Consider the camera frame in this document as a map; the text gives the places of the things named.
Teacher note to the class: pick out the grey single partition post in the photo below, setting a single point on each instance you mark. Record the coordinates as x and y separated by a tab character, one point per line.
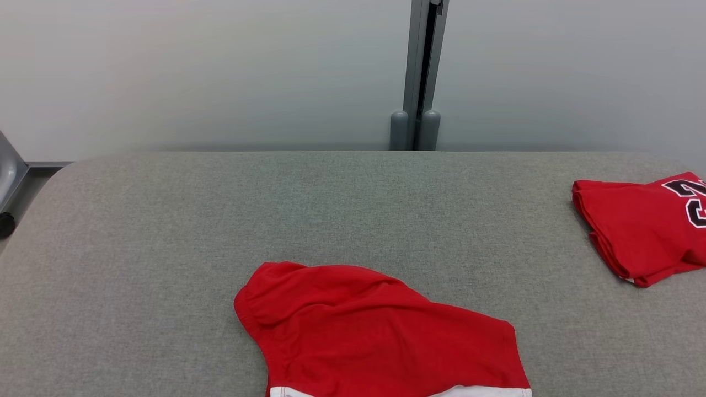
11	171

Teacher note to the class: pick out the red jersey with number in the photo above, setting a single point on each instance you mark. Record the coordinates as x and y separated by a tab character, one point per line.
634	231

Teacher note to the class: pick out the red shorts white stripes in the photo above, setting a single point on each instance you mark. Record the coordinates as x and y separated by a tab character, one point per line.
386	342

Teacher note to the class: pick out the black round caster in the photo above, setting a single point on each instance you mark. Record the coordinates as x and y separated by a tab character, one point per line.
5	226

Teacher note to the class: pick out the grey double partition post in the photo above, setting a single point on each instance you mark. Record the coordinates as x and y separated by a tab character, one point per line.
415	55

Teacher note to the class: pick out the grey wall base rail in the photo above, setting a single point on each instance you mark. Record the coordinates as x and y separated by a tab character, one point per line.
49	165

